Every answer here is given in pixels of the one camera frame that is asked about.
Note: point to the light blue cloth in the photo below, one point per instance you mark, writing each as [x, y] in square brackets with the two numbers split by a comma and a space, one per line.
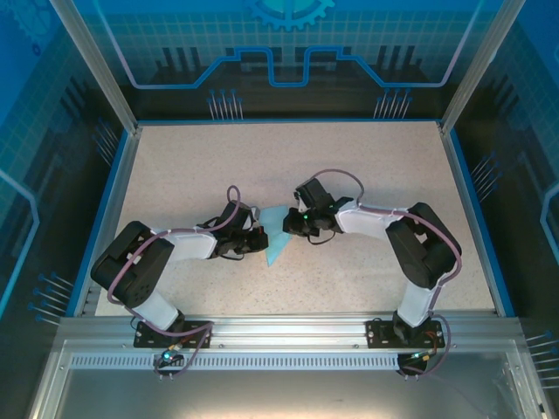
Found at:
[277, 246]

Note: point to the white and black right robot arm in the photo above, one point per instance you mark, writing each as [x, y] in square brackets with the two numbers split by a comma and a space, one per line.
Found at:
[362, 220]

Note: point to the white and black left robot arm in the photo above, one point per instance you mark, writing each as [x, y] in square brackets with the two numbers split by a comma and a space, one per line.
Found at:
[192, 246]

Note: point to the small board with green light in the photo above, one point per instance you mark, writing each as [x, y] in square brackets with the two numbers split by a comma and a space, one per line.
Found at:
[168, 357]
[421, 355]

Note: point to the aluminium cross rail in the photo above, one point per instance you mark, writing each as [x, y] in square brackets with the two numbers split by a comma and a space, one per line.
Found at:
[288, 334]

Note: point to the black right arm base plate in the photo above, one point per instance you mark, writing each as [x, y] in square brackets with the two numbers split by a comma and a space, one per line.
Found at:
[377, 334]

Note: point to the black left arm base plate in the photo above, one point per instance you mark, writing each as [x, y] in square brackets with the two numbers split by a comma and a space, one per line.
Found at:
[146, 334]

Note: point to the aluminium and blue side rail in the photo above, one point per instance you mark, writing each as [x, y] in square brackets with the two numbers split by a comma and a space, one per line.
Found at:
[458, 174]
[122, 174]

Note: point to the aluminium frame post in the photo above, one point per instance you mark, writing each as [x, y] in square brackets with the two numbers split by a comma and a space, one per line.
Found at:
[474, 65]
[99, 65]

